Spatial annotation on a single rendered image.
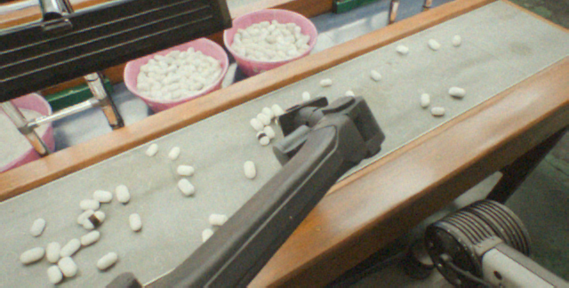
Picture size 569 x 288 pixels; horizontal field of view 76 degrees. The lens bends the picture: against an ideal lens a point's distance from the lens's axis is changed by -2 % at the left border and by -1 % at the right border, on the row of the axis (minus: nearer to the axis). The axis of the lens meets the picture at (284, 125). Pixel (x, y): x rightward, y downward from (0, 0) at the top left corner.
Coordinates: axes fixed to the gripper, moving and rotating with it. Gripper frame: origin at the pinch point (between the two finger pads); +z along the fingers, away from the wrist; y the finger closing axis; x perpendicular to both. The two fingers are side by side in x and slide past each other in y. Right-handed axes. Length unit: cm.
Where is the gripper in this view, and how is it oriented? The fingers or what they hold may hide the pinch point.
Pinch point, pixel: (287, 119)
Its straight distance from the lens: 74.0
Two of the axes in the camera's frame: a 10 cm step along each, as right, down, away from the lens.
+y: -8.6, 3.9, -3.4
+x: 3.3, 9.2, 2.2
